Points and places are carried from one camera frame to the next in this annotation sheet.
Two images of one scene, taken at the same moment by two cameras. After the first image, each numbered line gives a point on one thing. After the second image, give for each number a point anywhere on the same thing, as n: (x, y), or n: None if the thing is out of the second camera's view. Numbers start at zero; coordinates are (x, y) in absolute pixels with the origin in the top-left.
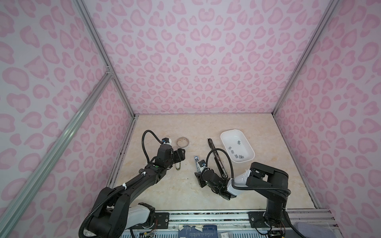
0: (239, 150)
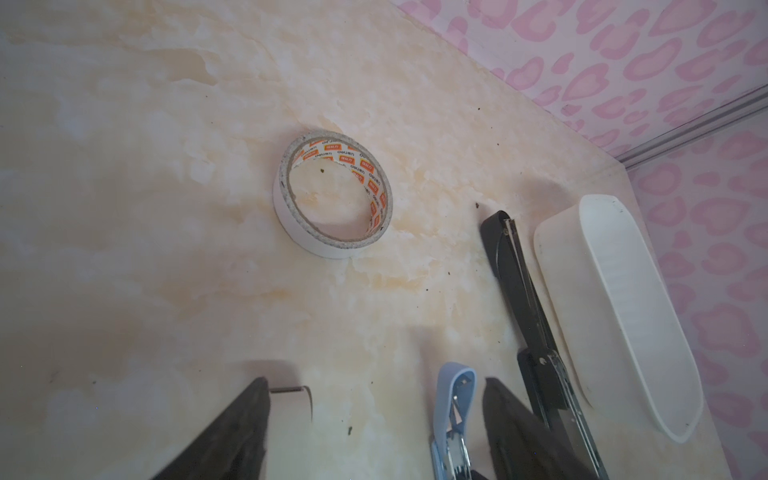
0: (622, 336)
